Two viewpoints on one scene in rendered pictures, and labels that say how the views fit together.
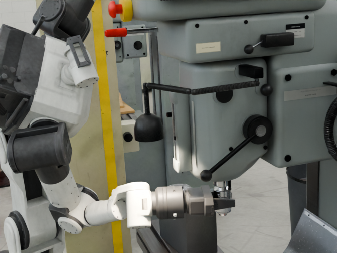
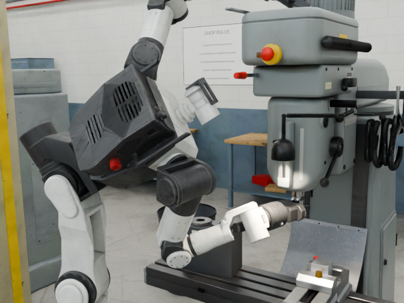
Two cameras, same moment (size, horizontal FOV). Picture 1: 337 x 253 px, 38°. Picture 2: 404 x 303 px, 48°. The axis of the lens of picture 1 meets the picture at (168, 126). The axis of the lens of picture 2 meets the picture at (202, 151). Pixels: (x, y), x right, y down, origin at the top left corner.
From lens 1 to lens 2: 1.13 m
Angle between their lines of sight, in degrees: 39
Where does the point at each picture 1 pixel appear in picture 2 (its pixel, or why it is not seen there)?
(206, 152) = (314, 166)
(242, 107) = (329, 131)
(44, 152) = (203, 182)
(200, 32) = (326, 74)
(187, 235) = (232, 255)
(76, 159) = not seen: outside the picture
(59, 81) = (178, 119)
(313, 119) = (350, 139)
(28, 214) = (94, 269)
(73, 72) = (204, 109)
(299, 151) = (346, 162)
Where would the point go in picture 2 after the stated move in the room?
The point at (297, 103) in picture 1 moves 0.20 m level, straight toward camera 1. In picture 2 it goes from (347, 128) to (391, 134)
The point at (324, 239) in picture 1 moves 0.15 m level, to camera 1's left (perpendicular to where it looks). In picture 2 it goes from (323, 232) to (300, 241)
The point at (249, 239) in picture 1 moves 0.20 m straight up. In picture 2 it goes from (122, 288) to (121, 265)
